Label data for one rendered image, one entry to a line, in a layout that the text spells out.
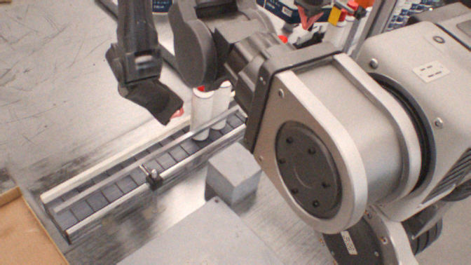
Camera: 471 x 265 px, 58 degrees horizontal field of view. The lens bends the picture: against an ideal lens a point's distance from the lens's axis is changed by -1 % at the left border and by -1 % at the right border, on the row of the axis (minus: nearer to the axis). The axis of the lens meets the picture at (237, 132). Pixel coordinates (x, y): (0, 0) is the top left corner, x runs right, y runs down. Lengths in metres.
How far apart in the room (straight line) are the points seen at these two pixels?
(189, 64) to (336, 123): 0.22
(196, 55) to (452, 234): 2.05
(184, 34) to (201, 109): 0.56
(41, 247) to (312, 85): 0.79
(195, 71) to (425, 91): 0.24
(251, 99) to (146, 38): 0.40
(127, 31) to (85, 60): 0.68
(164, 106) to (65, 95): 0.47
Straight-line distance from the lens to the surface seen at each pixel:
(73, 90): 1.35
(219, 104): 1.09
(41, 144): 1.22
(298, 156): 0.39
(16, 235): 1.08
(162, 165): 1.08
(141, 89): 0.85
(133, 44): 0.78
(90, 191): 0.95
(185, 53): 0.51
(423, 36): 0.45
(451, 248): 2.35
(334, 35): 1.37
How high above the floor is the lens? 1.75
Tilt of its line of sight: 48 degrees down
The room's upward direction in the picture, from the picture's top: 12 degrees clockwise
